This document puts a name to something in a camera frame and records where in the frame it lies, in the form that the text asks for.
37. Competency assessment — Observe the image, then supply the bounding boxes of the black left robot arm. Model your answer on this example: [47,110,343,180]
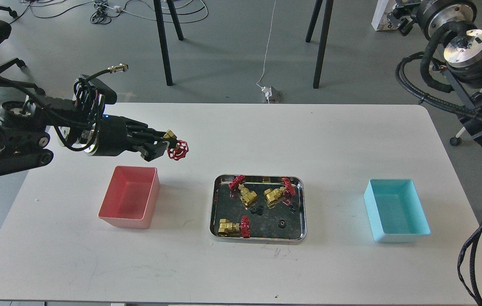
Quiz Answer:
[0,64,188,176]

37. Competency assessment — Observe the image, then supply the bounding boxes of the white cable on floor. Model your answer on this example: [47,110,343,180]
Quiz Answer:
[256,0,277,90]

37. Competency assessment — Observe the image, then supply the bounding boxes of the brass valve top right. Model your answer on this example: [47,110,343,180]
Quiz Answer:
[264,177,297,209]

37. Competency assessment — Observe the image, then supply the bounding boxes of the small black gear middle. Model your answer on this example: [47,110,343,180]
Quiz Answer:
[249,205,264,215]

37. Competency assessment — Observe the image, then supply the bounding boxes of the tangled floor cables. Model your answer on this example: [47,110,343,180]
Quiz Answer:
[20,0,210,25]

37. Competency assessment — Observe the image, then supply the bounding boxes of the brass valve red handle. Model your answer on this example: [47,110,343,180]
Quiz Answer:
[163,130,189,161]

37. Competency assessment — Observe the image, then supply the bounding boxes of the small black gear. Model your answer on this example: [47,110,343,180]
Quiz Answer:
[289,203,300,212]
[277,219,287,229]
[249,205,264,215]

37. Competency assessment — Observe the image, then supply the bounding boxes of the white cardboard box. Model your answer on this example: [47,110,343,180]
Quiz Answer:
[371,0,397,31]

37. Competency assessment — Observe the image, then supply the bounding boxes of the brass valve bottom left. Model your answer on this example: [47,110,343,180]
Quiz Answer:
[217,215,251,238]

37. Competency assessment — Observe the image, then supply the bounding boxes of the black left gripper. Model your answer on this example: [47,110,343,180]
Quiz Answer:
[84,115,173,162]

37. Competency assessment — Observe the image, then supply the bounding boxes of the light blue plastic box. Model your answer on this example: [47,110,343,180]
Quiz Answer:
[364,178,431,243]

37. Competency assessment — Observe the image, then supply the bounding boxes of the black stand leg right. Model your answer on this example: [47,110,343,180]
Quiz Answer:
[305,0,334,89]

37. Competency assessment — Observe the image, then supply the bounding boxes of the small black gear lower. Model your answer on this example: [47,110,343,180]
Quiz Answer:
[277,219,287,229]

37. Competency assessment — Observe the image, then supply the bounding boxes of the brass valve top middle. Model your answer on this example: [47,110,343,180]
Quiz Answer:
[228,175,258,209]

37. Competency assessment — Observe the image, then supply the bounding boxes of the small black gear right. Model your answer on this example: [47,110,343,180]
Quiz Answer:
[289,203,300,212]

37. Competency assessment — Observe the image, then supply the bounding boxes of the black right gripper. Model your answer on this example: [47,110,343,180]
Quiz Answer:
[387,0,477,40]

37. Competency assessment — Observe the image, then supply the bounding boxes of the black stand leg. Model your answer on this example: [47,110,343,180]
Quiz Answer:
[153,0,184,86]
[305,0,334,89]

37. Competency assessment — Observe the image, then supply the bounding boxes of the white power adapter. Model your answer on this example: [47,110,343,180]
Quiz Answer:
[261,86,283,103]

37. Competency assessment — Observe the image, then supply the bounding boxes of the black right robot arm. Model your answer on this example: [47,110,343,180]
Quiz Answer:
[387,0,482,306]

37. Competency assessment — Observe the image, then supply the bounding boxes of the white rolling stand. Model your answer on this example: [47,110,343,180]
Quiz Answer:
[449,126,472,147]

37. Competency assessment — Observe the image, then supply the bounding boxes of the pink plastic box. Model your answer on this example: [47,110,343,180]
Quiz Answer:
[98,165,160,229]

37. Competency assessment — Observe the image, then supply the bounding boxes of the shiny metal tray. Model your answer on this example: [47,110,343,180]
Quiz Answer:
[209,175,307,242]

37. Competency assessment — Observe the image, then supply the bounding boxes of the black stand leg left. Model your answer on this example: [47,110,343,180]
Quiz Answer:
[153,0,184,86]

